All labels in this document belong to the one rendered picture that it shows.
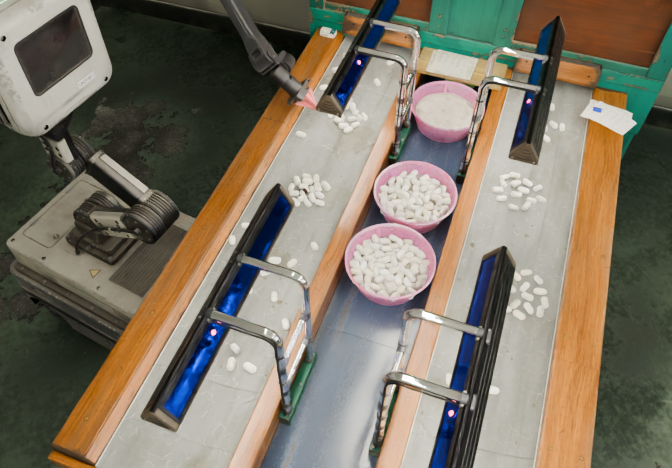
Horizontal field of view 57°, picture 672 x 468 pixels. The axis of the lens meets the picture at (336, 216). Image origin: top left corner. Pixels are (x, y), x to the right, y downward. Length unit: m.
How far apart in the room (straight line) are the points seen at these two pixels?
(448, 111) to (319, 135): 0.49
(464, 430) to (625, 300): 1.77
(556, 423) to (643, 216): 1.73
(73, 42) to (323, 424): 1.17
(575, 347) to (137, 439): 1.14
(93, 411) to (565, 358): 1.20
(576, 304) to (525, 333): 0.17
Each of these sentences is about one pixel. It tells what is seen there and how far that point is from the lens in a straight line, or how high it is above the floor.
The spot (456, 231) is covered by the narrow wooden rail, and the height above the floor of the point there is 0.76.
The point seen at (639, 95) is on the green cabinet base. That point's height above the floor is 0.76.
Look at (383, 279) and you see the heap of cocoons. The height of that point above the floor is 0.74.
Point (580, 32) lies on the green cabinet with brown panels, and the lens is 2.45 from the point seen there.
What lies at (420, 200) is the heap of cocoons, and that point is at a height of 0.74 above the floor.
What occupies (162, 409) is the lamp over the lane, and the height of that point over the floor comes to 1.10.
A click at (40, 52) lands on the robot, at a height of 1.33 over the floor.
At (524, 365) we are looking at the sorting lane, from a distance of 1.76.
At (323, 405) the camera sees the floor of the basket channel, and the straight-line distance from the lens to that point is 1.71.
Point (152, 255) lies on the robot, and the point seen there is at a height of 0.47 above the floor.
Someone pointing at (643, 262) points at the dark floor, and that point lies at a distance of 3.07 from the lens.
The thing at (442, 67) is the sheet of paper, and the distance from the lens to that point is 2.46.
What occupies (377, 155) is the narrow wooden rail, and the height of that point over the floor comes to 0.76.
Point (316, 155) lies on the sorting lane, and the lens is 2.13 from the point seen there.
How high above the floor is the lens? 2.26
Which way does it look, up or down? 51 degrees down
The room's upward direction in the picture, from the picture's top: 1 degrees clockwise
